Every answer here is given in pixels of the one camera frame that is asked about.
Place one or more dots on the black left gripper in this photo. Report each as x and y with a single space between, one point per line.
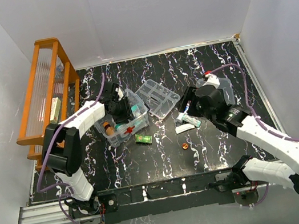
127 115

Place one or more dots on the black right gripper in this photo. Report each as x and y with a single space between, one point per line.
189 95

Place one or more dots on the white ointment tube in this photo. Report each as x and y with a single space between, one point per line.
184 117

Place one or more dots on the clear medicine kit box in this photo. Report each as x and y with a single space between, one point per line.
115 132

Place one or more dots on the green small box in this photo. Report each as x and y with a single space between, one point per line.
144 139

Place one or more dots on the teal bandage packet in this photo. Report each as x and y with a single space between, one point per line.
137 114

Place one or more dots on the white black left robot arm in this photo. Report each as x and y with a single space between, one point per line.
62 150

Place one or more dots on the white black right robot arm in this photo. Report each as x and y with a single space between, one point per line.
242 124

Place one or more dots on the white teal-cap bottle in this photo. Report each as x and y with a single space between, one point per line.
119 127

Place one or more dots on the brown pill bottle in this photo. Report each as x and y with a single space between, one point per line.
109 129

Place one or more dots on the clear divided organizer tray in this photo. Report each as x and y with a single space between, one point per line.
158 98

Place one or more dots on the white paper leaflet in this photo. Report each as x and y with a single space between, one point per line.
183 128

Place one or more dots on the clear box lid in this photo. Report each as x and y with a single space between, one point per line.
227 91

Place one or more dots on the small orange cap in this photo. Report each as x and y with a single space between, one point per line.
185 146

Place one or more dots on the cream box on rack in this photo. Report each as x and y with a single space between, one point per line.
55 109

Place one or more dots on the orange wooden rack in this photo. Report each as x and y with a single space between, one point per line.
52 75

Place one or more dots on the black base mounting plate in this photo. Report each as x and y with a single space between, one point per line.
155 198

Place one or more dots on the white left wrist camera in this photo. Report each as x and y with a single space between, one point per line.
120 93

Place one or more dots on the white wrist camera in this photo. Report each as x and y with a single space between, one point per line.
120 93
215 81

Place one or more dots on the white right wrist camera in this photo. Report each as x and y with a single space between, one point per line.
215 81

